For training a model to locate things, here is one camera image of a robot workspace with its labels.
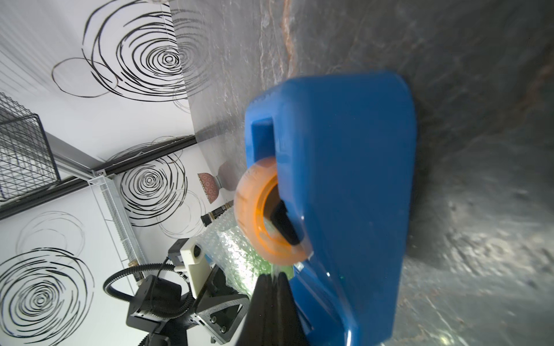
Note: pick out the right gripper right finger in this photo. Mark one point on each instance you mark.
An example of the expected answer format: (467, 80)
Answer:
(288, 324)

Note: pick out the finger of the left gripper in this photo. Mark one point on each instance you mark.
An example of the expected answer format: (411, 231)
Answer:
(219, 308)

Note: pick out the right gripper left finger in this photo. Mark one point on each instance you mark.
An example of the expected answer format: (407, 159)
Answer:
(258, 328)

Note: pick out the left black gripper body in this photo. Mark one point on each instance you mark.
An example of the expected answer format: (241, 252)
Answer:
(160, 309)

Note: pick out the green plastic wine glass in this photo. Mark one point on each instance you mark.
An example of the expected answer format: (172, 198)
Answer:
(255, 266)

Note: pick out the bubble wrap sheet stack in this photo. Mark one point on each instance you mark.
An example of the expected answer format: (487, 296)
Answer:
(226, 246)

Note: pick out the blue tape dispenser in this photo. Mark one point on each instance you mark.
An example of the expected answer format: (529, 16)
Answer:
(330, 165)

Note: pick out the dark spice bottle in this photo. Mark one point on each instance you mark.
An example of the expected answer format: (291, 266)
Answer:
(211, 216)

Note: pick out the patterned small bowl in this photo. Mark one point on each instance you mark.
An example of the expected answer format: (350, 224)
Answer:
(225, 178)

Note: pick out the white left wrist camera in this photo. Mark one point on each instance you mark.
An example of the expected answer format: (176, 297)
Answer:
(188, 258)

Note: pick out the black wire basket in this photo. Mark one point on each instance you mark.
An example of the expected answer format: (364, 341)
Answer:
(27, 162)

